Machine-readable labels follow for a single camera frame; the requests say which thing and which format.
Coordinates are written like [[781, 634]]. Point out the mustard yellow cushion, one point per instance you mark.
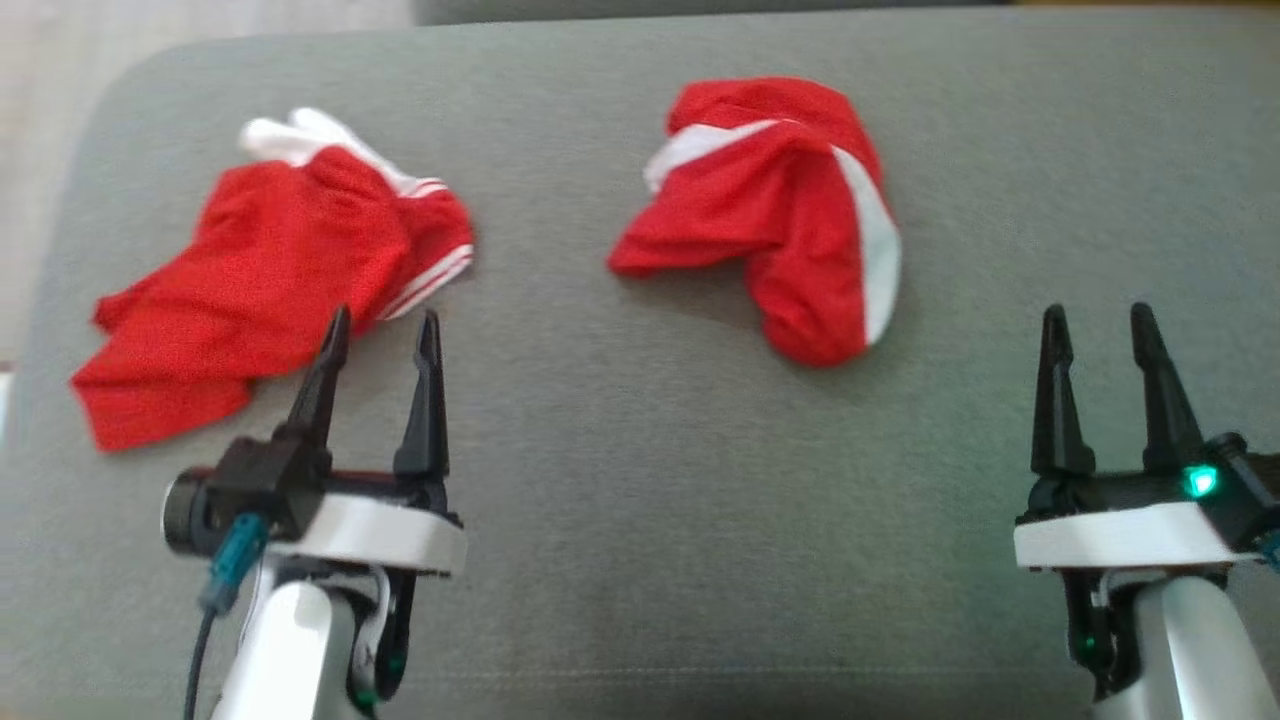
[[1150, 3]]

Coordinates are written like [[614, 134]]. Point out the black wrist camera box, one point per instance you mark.
[[1240, 490], [245, 490]]

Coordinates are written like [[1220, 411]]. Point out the grey fabric sofa seat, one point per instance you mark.
[[640, 480]]

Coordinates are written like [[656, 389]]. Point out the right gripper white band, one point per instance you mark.
[[1120, 535]]

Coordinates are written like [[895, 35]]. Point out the red shorts with white trim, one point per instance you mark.
[[760, 200]]

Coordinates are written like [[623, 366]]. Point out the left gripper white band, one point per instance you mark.
[[380, 535]]

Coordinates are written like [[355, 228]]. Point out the grey sofa back cushion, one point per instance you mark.
[[700, 10]]

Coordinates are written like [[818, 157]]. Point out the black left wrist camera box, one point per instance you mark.
[[245, 490]]

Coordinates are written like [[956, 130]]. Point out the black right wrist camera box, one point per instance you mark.
[[1240, 490]]

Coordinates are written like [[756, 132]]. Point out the red and white basketball jersey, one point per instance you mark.
[[260, 270]]

